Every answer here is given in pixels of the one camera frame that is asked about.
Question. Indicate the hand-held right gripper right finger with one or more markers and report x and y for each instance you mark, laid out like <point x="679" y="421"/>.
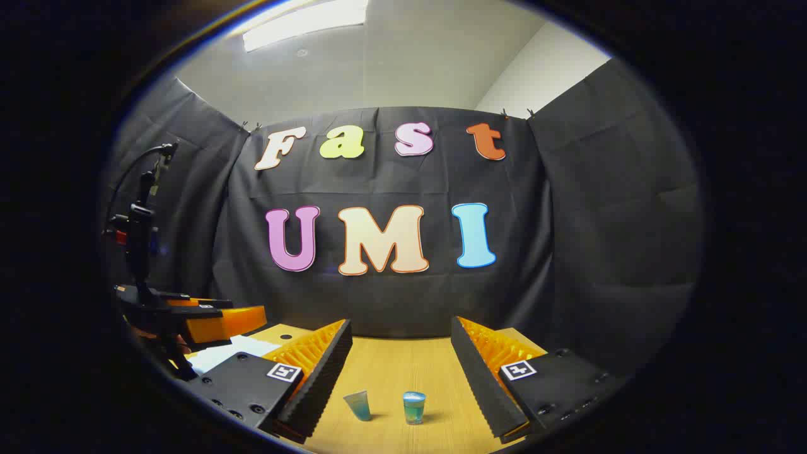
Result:
<point x="473" y="372"/>

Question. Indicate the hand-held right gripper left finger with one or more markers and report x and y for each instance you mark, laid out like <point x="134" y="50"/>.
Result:
<point x="325" y="372"/>

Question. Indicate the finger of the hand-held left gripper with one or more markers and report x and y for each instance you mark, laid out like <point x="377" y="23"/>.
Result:
<point x="202" y="302"/>
<point x="220" y="323"/>

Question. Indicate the light blue suitcase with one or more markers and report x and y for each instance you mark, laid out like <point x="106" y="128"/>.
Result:
<point x="220" y="354"/>

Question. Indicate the small blue skin care tube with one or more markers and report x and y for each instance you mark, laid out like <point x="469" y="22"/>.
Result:
<point x="359" y="407"/>

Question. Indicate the blue skin care bottle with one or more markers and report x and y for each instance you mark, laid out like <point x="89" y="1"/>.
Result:
<point x="414" y="408"/>

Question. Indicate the black backdrop cloth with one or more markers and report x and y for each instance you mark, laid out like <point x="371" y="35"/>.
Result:
<point x="391" y="302"/>

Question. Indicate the ceiling light panel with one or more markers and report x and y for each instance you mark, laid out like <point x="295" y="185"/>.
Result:
<point x="302" y="22"/>

